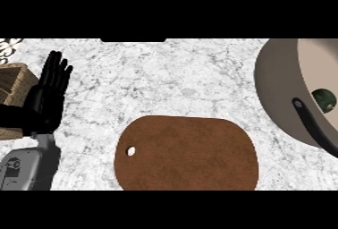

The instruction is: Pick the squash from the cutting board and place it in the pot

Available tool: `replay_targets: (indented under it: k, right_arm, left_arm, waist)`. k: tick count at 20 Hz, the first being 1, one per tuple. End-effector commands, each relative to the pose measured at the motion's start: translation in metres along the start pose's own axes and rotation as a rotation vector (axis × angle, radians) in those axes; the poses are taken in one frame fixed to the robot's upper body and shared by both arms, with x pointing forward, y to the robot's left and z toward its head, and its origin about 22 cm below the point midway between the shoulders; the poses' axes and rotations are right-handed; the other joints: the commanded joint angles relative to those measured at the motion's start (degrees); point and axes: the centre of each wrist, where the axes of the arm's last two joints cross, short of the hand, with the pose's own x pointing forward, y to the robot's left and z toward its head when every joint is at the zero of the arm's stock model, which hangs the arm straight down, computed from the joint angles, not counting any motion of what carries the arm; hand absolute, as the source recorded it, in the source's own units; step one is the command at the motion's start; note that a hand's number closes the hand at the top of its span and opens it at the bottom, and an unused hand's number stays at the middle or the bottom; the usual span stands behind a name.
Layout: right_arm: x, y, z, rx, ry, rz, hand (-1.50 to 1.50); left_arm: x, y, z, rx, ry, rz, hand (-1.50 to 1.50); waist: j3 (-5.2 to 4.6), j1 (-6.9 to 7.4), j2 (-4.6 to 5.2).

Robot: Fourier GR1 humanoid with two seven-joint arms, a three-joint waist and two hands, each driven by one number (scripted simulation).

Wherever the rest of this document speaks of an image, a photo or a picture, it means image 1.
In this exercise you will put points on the dark green squash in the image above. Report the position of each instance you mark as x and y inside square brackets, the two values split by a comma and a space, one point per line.
[324, 100]

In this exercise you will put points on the white patterned object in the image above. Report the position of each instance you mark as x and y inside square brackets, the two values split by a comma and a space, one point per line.
[7, 49]

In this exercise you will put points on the brown wooden cutting board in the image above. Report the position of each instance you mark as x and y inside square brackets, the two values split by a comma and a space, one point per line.
[185, 153]

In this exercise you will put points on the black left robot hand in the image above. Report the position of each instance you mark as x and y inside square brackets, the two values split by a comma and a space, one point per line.
[42, 98]

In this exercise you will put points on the wicker basket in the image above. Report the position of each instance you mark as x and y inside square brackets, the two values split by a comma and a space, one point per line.
[13, 86]

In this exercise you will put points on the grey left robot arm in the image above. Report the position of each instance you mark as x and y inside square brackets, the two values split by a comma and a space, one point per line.
[26, 164]

